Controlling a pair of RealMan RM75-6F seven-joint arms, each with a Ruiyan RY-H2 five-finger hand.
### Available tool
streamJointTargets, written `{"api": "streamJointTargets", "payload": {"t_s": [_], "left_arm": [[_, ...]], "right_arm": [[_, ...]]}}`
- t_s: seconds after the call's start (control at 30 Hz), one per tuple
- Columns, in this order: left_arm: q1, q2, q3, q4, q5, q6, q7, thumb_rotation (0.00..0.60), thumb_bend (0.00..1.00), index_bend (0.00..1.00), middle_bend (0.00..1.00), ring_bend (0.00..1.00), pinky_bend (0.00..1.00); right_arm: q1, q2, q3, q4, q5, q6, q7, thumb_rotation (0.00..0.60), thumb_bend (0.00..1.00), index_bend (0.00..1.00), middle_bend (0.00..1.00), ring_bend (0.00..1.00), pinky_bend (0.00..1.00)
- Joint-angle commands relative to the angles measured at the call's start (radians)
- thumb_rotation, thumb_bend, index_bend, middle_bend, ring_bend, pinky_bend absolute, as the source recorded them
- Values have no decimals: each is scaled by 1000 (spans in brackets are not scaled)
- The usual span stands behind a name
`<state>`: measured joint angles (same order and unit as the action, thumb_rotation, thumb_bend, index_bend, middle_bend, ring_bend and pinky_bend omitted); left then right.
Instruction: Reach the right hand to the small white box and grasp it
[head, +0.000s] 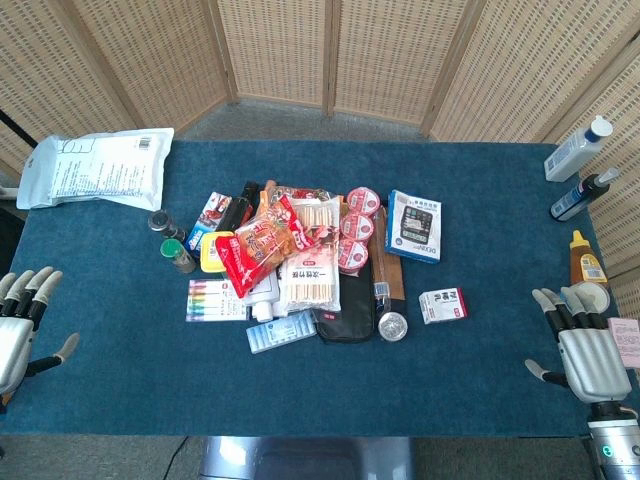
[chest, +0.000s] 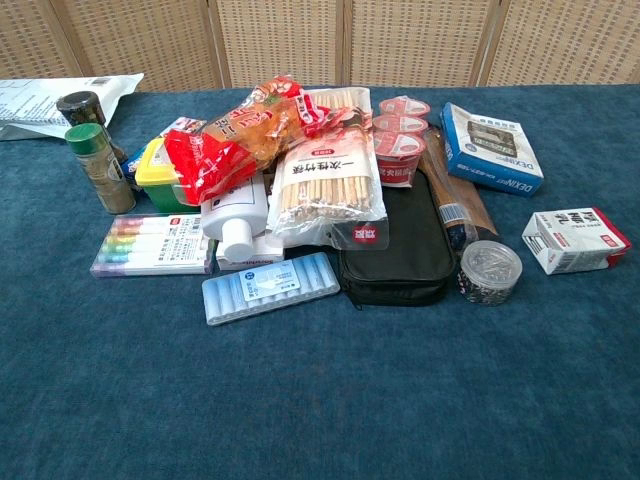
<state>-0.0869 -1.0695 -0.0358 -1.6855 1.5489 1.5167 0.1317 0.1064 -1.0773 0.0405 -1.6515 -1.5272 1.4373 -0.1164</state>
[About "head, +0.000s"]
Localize white tape roll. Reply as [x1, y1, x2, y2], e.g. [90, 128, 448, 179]
[560, 280, 612, 316]

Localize coloured marker pen set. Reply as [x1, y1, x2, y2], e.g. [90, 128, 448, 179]
[185, 278, 249, 323]

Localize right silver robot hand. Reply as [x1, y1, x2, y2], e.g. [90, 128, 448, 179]
[524, 286, 633, 404]

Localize black zip pouch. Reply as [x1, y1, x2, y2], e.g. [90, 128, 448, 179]
[312, 259, 376, 345]

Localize green capped spice jar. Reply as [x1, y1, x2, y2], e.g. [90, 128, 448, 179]
[159, 238, 197, 275]

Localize pack of wooden chopsticks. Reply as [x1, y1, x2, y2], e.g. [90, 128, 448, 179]
[277, 246, 343, 315]

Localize red white yogurt cup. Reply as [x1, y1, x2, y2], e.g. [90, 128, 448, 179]
[337, 238, 372, 274]
[340, 212, 376, 242]
[345, 186, 380, 215]

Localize white tube bottle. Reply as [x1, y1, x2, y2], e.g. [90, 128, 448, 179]
[249, 269, 284, 323]

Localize black capped spice jar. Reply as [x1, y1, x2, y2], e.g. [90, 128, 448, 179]
[147, 210, 187, 242]

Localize large white plastic mailer bag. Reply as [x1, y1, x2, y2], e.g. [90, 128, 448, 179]
[16, 127, 176, 212]

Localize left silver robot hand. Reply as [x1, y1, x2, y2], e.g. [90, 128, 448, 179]
[0, 266, 81, 396]

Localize dark snack packet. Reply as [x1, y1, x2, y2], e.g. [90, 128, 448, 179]
[214, 182, 261, 234]

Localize clear pack of wooden sticks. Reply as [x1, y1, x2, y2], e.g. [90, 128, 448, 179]
[289, 196, 342, 251]

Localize blue red cookie box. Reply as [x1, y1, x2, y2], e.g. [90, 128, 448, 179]
[184, 191, 234, 252]

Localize silver round tin lid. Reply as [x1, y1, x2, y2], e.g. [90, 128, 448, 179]
[377, 311, 409, 343]

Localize small white red medicine box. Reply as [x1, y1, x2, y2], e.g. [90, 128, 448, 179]
[418, 286, 471, 325]

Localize amber honey squeeze bottle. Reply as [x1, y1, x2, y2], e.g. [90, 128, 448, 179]
[569, 229, 609, 286]

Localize woven bamboo folding screen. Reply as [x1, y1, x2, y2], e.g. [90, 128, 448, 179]
[0, 0, 640, 306]

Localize clear bottle white cap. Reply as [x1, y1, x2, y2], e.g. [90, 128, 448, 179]
[543, 115, 615, 183]

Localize blue carpet table mat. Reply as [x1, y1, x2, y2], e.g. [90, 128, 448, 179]
[0, 140, 632, 439]

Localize red snack bag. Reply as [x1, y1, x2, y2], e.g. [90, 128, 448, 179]
[215, 195, 316, 300]

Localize yellow lidded container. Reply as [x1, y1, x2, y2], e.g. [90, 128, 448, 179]
[199, 230, 236, 274]

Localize brown wooden stick box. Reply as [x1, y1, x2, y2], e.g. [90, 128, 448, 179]
[372, 206, 407, 303]

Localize blue calculator box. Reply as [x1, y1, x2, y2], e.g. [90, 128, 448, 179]
[383, 189, 443, 263]

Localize light blue blister pack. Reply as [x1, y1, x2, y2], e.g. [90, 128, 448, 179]
[245, 311, 318, 355]

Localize dark blue spray bottle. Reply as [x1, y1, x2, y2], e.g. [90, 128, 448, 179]
[549, 167, 621, 223]

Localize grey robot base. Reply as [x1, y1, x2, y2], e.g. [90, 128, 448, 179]
[198, 436, 416, 480]

